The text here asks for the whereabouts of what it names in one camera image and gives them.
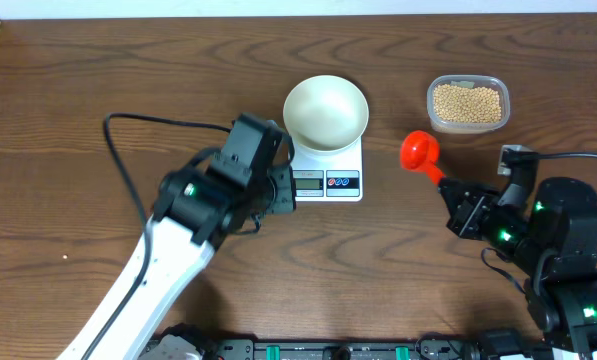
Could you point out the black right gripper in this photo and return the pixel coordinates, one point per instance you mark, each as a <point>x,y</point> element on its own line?
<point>463,218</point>

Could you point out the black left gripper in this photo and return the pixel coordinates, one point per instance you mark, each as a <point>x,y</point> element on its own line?
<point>282,198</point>

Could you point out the red plastic measuring scoop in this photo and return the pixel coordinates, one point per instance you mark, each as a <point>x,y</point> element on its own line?
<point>420,152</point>

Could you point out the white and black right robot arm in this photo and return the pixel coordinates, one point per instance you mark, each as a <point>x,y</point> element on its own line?
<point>548,230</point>

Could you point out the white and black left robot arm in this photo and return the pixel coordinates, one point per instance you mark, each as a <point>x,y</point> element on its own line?
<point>197,207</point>

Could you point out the white digital kitchen scale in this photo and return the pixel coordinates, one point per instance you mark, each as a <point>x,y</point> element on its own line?
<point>328,176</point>

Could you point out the white ceramic bowl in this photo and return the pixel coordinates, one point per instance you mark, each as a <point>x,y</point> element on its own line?
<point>326,113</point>

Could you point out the clear plastic container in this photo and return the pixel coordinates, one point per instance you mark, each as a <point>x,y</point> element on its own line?
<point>469,81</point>

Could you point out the yellow soybeans in container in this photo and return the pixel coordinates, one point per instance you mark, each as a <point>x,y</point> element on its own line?
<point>453,103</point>

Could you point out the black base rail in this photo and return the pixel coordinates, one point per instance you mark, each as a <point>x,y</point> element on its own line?
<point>187,342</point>

